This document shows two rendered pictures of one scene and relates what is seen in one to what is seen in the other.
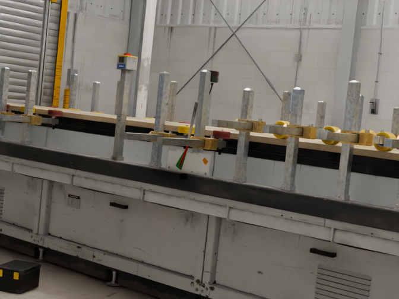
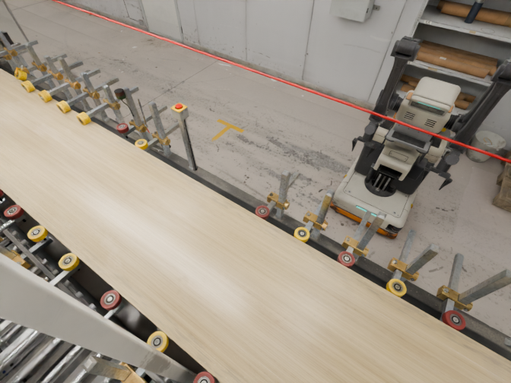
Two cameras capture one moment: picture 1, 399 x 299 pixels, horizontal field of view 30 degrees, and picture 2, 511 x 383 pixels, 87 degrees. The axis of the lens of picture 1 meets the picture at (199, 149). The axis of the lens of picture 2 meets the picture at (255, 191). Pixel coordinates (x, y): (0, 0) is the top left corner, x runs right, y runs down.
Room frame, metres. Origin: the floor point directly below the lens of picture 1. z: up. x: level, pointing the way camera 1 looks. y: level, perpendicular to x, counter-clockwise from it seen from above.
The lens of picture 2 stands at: (5.10, 0.71, 2.15)
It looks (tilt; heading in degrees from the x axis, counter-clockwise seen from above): 51 degrees down; 174
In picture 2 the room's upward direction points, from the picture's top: 1 degrees clockwise
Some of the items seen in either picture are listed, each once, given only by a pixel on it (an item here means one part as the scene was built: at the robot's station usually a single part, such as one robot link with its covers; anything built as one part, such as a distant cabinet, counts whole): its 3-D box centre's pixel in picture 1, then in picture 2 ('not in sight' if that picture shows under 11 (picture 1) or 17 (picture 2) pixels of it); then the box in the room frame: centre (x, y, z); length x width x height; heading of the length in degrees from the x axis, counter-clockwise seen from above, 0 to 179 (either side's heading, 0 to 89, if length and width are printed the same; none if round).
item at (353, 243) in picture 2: not in sight; (355, 246); (4.47, 1.34, 0.81); 0.14 x 0.06 x 0.05; 50
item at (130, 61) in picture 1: (126, 63); (180, 112); (3.69, 0.40, 1.18); 0.07 x 0.07 x 0.08; 50
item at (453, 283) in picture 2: not in sight; (452, 289); (4.74, 1.74, 0.82); 0.43 x 0.03 x 0.04; 140
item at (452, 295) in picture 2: not in sight; (454, 299); (4.78, 1.72, 0.82); 0.14 x 0.06 x 0.05; 50
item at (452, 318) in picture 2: not in sight; (449, 322); (4.89, 1.61, 0.85); 0.08 x 0.08 x 0.11
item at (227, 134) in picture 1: (220, 142); (124, 131); (3.43, -0.09, 0.85); 0.08 x 0.08 x 0.11
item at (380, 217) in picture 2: not in sight; (365, 240); (4.48, 1.36, 0.90); 0.04 x 0.04 x 0.48; 50
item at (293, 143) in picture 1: (292, 146); (96, 101); (3.05, -0.38, 0.88); 0.04 x 0.04 x 0.48; 50
